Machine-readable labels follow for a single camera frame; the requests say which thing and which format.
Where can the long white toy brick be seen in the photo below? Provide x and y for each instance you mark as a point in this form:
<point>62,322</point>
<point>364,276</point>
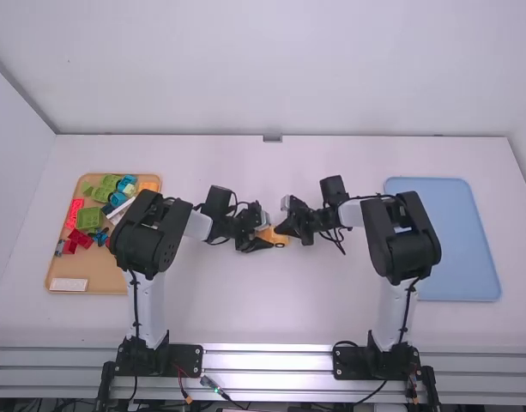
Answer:
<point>68,285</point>

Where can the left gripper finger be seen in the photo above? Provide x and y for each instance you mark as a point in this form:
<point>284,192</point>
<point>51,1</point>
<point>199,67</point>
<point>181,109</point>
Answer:
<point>258,245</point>

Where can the orange toy brick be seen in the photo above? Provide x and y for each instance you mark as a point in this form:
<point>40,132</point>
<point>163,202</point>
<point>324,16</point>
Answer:
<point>149,186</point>

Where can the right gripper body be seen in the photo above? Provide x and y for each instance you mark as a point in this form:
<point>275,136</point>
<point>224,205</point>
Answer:
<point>307,214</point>

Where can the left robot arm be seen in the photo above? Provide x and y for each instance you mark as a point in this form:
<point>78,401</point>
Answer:
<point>151,232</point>

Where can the blue mat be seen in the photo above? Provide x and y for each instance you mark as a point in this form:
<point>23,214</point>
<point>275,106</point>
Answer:
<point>460,240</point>

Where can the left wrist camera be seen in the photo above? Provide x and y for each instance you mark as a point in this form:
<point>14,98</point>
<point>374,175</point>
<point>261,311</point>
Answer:
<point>264,219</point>

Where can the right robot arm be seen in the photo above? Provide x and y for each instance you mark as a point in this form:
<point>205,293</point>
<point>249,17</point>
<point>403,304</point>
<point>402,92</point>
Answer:
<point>400,232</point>

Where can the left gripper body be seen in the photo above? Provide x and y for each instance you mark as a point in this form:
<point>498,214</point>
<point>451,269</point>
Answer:
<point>245,225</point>

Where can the teal toy brick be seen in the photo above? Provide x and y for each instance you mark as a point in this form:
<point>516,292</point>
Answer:
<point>127,182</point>
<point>116,198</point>

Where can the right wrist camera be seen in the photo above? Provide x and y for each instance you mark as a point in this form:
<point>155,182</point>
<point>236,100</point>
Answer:
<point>285,202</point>

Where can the large green toy brick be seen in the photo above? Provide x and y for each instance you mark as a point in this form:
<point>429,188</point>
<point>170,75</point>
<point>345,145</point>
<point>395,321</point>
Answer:
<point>90,218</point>

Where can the pink toy brick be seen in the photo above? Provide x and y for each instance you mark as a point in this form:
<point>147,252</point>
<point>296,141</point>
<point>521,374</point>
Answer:
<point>74,213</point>

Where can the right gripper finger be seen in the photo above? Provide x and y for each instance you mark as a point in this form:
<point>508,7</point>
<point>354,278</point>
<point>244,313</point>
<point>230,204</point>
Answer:
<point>294,229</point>

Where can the yellow toy car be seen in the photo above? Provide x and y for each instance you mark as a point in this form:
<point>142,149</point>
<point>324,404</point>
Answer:
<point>269,235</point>

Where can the small grey toy brick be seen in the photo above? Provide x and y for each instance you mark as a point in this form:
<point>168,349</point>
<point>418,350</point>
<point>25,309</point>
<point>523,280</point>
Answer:
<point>59,249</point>

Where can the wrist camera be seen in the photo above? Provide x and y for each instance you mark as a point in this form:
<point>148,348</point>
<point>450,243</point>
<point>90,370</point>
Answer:
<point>285,202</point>
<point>264,219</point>

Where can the silver rails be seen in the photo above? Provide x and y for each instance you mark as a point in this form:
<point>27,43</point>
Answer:
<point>267,369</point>

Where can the tan tray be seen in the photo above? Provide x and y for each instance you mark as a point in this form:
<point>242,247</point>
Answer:
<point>95,274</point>

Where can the red toy brick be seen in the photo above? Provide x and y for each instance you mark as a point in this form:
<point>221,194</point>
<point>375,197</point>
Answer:
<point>79,239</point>

